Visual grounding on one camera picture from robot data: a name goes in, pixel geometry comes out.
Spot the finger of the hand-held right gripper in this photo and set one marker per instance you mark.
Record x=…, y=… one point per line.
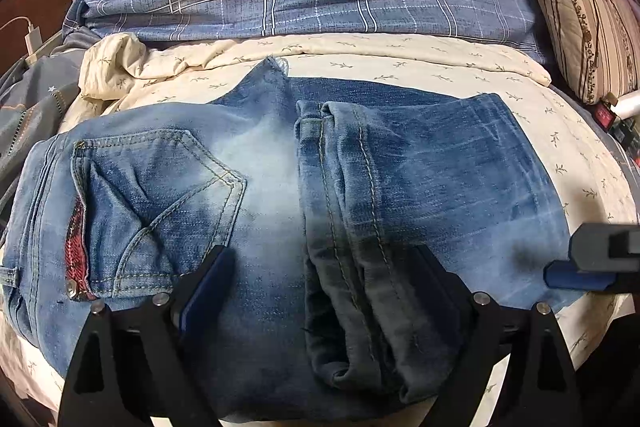
x=580, y=276
x=592, y=244

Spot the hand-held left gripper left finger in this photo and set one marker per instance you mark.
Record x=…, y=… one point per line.
x=205, y=294

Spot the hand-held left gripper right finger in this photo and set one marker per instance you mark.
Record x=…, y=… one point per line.
x=450, y=282

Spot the faded blue denim pants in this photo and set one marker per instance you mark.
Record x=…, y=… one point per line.
x=280, y=187

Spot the red and black device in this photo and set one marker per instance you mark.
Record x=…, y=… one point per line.
x=606, y=114

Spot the white cylinder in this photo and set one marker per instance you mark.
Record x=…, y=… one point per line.
x=630, y=106

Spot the beige striped floral pillow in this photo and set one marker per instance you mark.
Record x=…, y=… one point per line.
x=595, y=37

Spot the cream leaf-print bedsheet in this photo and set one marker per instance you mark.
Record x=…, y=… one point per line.
x=400, y=62

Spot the grey star-print cloth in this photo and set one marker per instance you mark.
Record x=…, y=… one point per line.
x=35, y=102

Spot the white power strip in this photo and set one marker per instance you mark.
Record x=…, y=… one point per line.
x=50, y=49

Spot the white charger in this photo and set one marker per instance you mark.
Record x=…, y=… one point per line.
x=34, y=39

